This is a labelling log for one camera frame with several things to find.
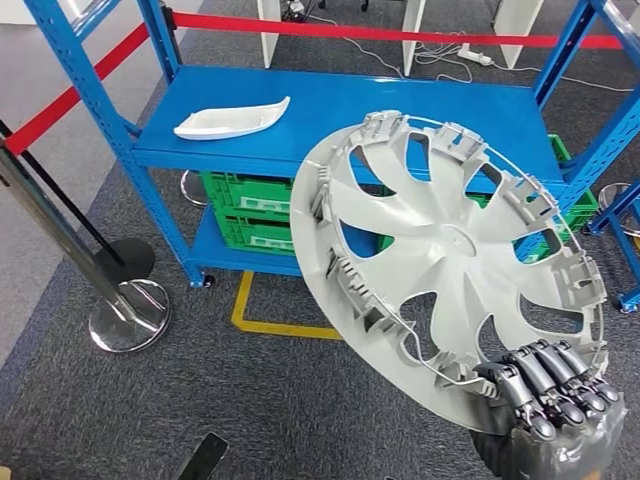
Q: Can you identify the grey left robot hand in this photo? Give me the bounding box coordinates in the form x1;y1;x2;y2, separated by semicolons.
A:
178;431;230;480

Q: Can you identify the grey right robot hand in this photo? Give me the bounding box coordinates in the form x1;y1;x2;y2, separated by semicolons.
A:
469;339;629;480

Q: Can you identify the silver plastic wheel hubcap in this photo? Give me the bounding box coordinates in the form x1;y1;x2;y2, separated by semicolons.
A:
290;109;610;439

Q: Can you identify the blue metal shelf rack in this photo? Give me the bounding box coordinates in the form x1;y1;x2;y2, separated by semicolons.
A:
587;178;640;314
22;0;640;289

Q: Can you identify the white plastic trim part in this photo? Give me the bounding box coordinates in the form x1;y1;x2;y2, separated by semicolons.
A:
173;95;291;142

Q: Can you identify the chrome barrier stanchion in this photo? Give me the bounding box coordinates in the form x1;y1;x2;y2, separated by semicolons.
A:
0;144;172;354

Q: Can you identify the green plastic crate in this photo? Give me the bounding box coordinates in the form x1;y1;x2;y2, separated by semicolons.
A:
199;170;294;217
214;211;297;258
547;132;599;234

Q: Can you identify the black barrier stanchion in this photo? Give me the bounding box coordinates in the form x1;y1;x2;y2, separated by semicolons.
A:
0;117;157;284

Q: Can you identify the chrome stanchion base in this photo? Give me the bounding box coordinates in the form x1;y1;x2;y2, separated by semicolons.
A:
597;182;640;238

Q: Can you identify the red barrier belt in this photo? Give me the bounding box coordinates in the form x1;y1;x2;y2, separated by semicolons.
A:
4;23;151;157
172;11;623;51

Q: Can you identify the white power strip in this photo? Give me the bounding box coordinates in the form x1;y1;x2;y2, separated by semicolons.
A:
457;42;494;68

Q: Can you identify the white panel desk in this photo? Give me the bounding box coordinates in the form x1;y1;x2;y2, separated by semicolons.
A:
256;0;427;77
494;0;545;71

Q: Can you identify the black-topped barrier stanchion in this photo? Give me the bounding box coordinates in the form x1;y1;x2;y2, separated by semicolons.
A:
158;5;210;208

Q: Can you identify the white low cabinet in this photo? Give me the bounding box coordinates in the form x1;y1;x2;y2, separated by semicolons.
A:
0;0;36;26

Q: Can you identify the thin white floor cable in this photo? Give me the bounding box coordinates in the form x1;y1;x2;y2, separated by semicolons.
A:
492;62;636;94

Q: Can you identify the coiled white floor cable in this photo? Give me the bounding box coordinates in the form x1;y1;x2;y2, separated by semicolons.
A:
414;40;473;84

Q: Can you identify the long white floor cable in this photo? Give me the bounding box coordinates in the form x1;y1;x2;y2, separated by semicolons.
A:
309;14;405;79

